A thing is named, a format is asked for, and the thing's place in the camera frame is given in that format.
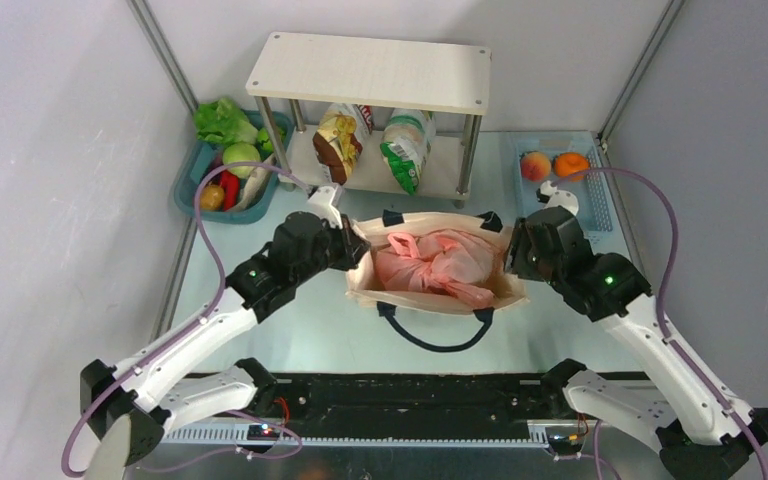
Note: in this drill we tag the red chili pepper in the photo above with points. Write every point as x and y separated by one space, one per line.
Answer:
231 186

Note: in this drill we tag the white wooden two-tier shelf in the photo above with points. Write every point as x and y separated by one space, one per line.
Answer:
438 77

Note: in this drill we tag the green bell pepper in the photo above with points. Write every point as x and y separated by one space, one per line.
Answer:
264 143

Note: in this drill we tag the orange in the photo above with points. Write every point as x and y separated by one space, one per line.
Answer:
570 165

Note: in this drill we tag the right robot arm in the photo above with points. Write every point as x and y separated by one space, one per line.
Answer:
701 429

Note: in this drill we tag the light blue fruit basket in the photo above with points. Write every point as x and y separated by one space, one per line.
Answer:
594 203

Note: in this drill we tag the peach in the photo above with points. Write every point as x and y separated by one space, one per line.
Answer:
535 166

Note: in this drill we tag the green white snack bag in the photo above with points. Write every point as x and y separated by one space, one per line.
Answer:
406 145

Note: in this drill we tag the brown potato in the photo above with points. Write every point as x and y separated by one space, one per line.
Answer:
212 198

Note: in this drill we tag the green leafy lettuce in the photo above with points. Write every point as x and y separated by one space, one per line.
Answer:
223 123

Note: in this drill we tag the pink plastic grocery bag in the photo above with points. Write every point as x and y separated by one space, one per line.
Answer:
445 262

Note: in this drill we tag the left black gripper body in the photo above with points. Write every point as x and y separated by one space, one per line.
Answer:
352 246

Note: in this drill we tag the brown chips bag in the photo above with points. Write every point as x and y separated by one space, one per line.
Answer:
340 138

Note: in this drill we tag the beige canvas tote bag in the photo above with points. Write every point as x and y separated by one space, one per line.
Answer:
364 286

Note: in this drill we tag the teal plastic vegetable basket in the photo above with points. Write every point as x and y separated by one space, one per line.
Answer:
199 163

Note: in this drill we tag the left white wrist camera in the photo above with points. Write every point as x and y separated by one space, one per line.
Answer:
323 201

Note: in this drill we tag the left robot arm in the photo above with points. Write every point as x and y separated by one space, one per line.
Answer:
133 405

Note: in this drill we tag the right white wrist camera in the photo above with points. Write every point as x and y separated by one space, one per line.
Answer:
552 196

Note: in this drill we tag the silver grey fish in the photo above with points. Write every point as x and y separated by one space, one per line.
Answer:
251 188

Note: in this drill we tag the round green cabbage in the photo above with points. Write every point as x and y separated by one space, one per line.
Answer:
244 153

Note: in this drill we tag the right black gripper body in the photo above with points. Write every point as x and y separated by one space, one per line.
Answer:
518 250

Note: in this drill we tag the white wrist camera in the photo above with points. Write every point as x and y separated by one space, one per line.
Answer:
323 201
552 196

